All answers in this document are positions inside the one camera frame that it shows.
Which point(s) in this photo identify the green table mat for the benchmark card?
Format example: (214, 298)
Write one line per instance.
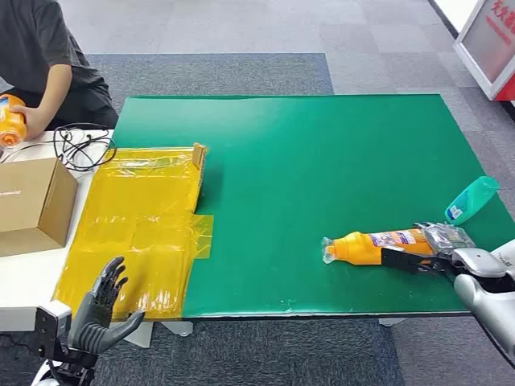
(301, 170)

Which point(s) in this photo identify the white cabinet with red sign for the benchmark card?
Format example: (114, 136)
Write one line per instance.
(488, 42)

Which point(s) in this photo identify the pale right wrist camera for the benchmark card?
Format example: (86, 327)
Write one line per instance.
(506, 254)

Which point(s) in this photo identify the brown cardboard box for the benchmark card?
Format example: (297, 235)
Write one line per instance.
(28, 208)

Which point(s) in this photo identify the person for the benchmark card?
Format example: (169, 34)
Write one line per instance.
(32, 32)

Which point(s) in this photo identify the yellow plastic sheet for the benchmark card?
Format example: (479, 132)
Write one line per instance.
(137, 234)

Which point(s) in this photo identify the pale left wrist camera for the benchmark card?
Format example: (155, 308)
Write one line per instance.
(52, 319)

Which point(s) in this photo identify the white table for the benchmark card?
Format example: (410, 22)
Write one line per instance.
(32, 282)

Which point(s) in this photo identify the orange bottle with plastic-wrapped cap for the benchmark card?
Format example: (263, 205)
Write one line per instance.
(11, 125)
(362, 248)

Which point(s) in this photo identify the person's forearm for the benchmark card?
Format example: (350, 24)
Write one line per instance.
(54, 90)

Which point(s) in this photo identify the person's hand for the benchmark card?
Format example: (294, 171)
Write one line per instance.
(32, 120)

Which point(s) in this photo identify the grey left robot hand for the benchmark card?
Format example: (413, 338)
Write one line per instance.
(94, 325)

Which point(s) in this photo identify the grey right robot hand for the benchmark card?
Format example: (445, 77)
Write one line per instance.
(479, 262)

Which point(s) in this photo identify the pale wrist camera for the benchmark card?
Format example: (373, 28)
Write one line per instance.
(506, 254)
(52, 319)

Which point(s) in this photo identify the teal plastic bottle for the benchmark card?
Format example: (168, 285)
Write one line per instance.
(470, 201)

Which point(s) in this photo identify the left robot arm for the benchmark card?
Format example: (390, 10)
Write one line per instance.
(68, 370)

